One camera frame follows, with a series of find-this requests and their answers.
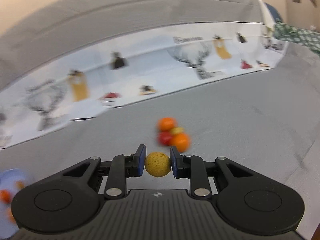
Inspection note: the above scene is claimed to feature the yellow textured round fruit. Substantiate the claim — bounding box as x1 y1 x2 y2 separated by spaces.
144 152 172 177

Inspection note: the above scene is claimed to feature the orange mandarin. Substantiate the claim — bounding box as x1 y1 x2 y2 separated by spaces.
171 132 192 153
0 189 12 203
157 117 177 132

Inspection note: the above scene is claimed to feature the dark blue cushion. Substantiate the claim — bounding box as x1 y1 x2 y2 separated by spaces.
265 2 284 22

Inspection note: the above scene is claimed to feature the grey blanket with deer print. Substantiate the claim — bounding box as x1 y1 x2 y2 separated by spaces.
0 0 290 149

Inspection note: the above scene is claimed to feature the red round fruit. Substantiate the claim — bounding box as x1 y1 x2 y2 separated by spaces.
157 131 173 146

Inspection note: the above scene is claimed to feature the light blue plate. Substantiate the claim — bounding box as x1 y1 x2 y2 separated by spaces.
0 169 33 239

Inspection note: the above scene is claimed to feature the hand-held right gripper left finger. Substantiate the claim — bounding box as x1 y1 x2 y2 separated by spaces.
62 144 147 201

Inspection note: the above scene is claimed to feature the green checked cloth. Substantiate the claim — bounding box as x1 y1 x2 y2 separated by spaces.
271 21 320 58

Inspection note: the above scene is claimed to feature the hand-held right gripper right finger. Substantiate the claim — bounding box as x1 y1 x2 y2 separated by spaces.
169 146 253 201

